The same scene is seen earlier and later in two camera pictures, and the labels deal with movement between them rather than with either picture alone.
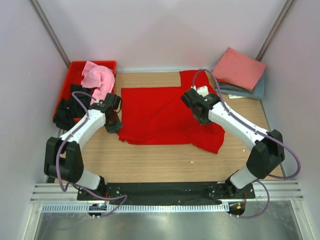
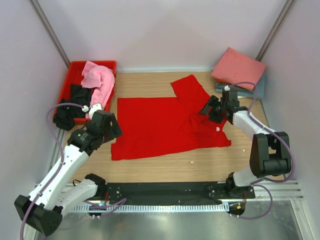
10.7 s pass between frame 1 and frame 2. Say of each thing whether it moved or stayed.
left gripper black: moved
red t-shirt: moved
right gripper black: moved
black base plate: stayed
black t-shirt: stayed
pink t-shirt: stayed
